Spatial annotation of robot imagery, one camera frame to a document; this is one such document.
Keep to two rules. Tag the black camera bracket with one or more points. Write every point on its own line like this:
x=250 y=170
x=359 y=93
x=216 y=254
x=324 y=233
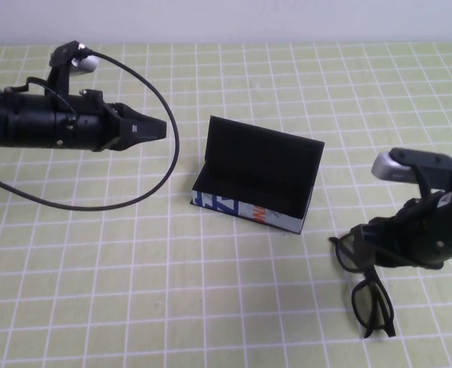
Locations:
x=60 y=80
x=436 y=180

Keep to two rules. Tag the black framed glasses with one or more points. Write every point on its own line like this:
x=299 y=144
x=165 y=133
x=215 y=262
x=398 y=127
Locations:
x=383 y=299

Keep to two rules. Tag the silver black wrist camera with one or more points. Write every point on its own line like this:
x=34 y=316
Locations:
x=83 y=63
x=398 y=168

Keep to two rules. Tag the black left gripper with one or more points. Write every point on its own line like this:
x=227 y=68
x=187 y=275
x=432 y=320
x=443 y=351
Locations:
x=87 y=122

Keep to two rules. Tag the black glasses case printed side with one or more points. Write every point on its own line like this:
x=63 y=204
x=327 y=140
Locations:
x=256 y=165

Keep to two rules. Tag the black left camera bracket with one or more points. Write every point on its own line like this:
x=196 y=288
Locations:
x=60 y=80

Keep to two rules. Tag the black right camera bracket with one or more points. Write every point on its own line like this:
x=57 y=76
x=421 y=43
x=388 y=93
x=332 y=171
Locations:
x=436 y=180

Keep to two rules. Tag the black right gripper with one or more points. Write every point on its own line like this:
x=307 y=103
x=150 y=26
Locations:
x=421 y=234

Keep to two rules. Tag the green white-grid tablecloth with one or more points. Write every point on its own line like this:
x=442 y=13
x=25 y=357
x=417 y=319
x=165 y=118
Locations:
x=172 y=299

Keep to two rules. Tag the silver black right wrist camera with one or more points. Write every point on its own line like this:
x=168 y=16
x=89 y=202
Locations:
x=398 y=168

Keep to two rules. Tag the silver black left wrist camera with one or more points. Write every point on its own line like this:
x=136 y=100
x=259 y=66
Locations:
x=83 y=63

